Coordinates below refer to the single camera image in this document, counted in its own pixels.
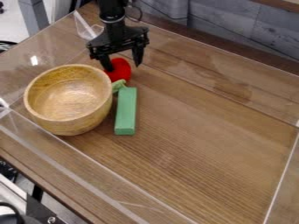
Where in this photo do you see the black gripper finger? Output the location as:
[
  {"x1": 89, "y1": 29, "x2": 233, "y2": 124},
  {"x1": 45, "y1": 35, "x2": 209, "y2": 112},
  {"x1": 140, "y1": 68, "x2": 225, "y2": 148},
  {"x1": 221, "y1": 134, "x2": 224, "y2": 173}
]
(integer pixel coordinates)
[
  {"x1": 97, "y1": 54, "x2": 113, "y2": 72},
  {"x1": 131, "y1": 45, "x2": 144, "y2": 67}
]

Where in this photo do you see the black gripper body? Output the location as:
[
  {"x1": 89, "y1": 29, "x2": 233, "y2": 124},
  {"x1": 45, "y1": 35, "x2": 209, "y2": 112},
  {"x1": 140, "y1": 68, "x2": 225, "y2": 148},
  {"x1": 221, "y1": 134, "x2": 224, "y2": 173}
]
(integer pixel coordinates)
[{"x1": 86, "y1": 26, "x2": 149, "y2": 59}]

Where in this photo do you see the red plush strawberry fruit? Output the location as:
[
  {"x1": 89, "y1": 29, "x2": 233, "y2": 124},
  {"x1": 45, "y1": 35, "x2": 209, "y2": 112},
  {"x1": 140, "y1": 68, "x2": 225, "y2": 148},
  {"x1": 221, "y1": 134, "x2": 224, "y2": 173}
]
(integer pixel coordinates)
[{"x1": 103, "y1": 58, "x2": 131, "y2": 93}]

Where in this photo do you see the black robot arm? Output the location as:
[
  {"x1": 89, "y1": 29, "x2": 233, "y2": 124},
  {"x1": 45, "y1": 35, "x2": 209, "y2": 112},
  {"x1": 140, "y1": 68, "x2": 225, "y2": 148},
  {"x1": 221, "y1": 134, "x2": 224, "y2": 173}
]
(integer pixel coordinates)
[{"x1": 86, "y1": 0, "x2": 149, "y2": 72}]

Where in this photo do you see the wooden bowl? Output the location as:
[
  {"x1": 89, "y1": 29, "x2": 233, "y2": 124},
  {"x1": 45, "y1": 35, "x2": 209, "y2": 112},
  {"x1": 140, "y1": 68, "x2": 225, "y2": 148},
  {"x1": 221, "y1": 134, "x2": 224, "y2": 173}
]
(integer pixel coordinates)
[{"x1": 22, "y1": 64, "x2": 111, "y2": 136}]

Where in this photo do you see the green rectangular block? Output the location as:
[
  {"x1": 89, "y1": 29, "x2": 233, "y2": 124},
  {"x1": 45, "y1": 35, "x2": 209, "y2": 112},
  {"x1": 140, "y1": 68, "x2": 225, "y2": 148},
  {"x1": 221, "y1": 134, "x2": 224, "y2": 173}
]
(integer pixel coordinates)
[{"x1": 114, "y1": 87, "x2": 135, "y2": 136}]

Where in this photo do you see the clear acrylic tray enclosure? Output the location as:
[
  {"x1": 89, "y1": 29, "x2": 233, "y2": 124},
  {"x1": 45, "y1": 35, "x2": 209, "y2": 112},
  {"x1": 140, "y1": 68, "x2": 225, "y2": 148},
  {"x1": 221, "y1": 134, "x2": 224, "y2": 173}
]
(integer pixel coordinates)
[{"x1": 0, "y1": 17, "x2": 299, "y2": 224}]

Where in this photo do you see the black cable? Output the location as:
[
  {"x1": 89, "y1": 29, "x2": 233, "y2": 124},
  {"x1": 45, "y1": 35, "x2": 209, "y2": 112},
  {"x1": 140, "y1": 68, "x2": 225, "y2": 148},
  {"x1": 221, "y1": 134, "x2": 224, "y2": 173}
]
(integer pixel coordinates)
[{"x1": 0, "y1": 201, "x2": 26, "y2": 224}]

